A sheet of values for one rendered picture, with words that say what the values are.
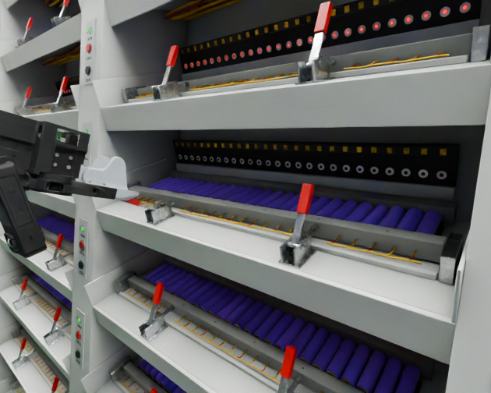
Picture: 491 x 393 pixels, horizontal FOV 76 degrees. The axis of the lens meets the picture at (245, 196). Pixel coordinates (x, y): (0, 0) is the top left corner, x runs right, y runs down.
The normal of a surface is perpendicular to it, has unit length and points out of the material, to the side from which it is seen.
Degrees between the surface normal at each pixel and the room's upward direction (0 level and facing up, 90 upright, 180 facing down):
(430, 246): 110
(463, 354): 90
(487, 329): 90
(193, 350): 21
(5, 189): 88
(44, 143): 90
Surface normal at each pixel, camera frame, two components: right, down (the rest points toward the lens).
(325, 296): -0.62, 0.36
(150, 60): 0.77, 0.12
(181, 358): -0.15, -0.92
